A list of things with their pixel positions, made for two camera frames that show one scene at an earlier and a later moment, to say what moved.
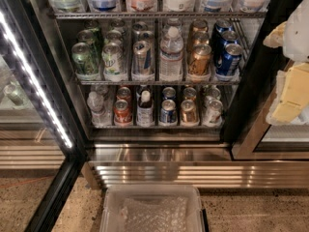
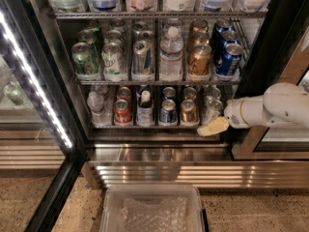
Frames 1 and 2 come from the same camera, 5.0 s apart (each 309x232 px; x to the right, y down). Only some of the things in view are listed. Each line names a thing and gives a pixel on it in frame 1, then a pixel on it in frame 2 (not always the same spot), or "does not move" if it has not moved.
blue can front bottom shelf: [168, 112] does not move
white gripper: [298, 38] -> [234, 113]
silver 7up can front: [212, 113] does not move
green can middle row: [92, 38] does not move
